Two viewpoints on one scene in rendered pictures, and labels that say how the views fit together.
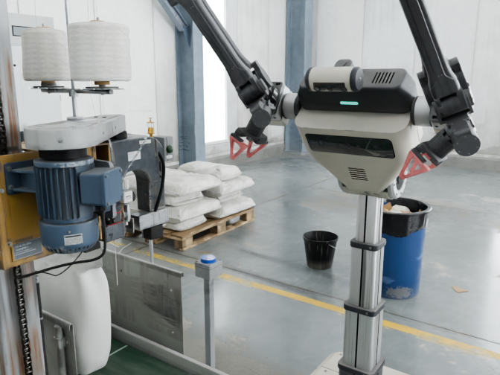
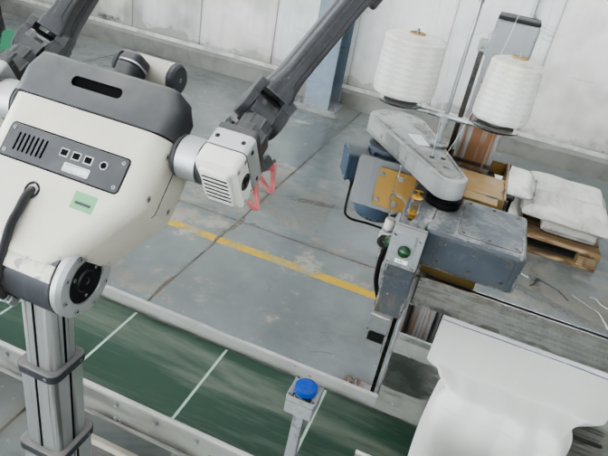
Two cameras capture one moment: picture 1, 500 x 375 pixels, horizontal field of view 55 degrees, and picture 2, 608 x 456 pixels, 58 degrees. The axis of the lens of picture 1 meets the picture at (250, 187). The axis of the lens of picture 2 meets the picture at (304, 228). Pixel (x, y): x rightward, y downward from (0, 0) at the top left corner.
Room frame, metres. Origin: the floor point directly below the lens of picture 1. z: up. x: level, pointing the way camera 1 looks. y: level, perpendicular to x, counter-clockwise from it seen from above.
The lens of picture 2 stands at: (2.73, -0.27, 1.90)
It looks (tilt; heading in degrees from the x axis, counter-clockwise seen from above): 29 degrees down; 160
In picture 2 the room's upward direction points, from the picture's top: 11 degrees clockwise
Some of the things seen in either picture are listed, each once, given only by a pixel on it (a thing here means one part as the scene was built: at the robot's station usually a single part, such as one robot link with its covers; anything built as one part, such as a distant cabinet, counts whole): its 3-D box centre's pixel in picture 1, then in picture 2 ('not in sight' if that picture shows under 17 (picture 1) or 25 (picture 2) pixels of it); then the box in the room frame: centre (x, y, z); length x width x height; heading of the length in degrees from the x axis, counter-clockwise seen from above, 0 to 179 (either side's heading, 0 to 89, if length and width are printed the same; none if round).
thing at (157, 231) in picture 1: (155, 230); (377, 332); (1.72, 0.35, 0.98); 0.09 x 0.05 x 0.05; 145
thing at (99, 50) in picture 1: (100, 53); (409, 65); (1.39, 0.42, 1.61); 0.17 x 0.17 x 0.17
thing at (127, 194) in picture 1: (125, 202); (384, 242); (1.53, 0.41, 1.14); 0.05 x 0.04 x 0.16; 145
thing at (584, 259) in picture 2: not in sight; (516, 217); (-0.57, 2.71, 0.07); 1.20 x 0.82 x 0.14; 55
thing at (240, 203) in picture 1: (224, 205); not in sight; (5.02, 0.28, 0.20); 0.67 x 0.43 x 0.15; 145
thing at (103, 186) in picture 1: (102, 190); (354, 166); (1.24, 0.39, 1.25); 0.10 x 0.08 x 0.12; 170
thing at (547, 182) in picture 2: not in sight; (564, 192); (-0.57, 3.08, 0.32); 0.68 x 0.45 x 0.15; 55
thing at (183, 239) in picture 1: (190, 221); not in sight; (4.88, 0.63, 0.07); 1.20 x 0.82 x 0.14; 147
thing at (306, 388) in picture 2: (207, 260); (306, 389); (1.78, 0.16, 0.84); 0.06 x 0.06 x 0.02
